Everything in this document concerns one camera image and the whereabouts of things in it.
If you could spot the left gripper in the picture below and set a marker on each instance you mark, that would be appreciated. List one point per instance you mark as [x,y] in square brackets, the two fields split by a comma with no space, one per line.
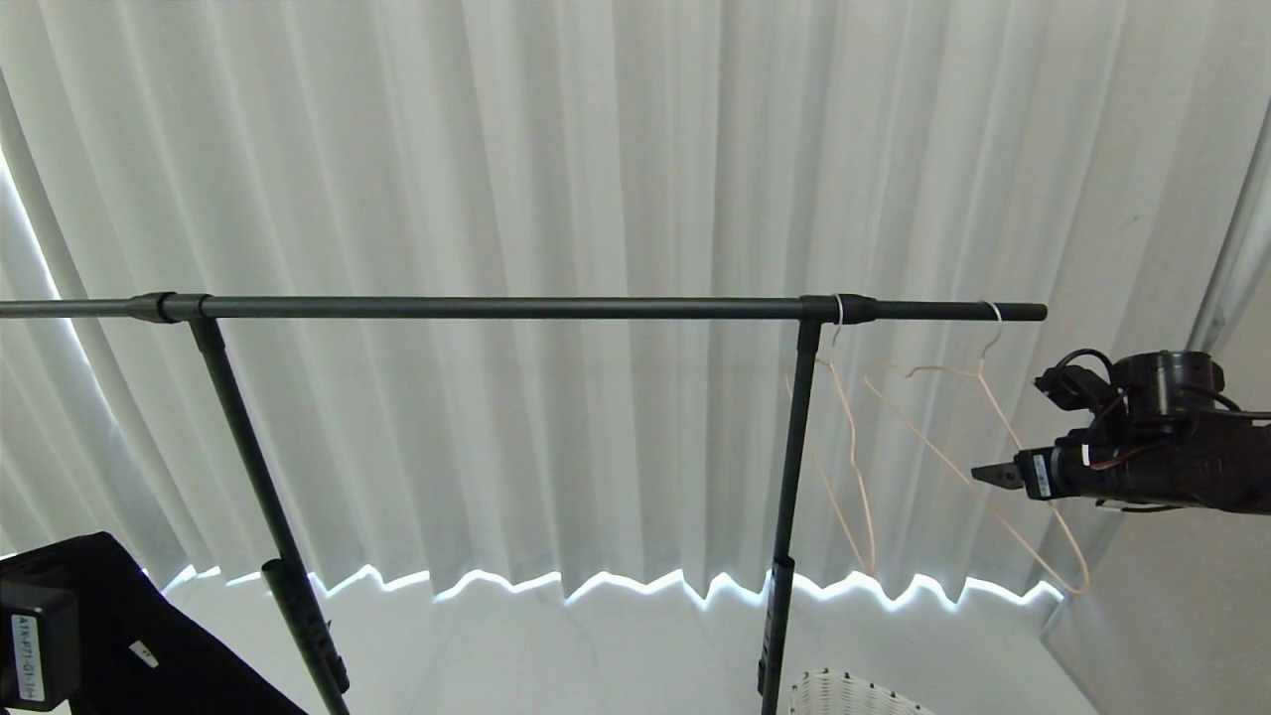
[55,645]

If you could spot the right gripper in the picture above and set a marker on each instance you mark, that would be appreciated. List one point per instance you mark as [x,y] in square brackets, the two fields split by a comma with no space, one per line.
[1172,467]

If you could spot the black garment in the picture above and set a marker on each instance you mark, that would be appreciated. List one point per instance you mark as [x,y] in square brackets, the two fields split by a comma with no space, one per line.
[179,685]

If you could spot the pink clothes hanger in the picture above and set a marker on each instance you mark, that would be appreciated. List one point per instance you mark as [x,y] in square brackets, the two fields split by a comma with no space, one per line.
[852,447]
[928,437]

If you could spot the white laundry basket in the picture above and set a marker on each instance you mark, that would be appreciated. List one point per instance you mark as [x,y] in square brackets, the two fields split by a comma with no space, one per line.
[854,695]

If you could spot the black clothes rack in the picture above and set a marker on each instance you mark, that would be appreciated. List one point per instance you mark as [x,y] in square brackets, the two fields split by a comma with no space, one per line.
[496,307]

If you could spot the white curtain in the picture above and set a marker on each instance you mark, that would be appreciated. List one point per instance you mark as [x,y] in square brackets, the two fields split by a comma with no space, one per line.
[596,149]

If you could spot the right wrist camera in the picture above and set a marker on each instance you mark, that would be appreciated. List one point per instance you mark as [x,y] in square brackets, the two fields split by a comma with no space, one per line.
[1067,389]

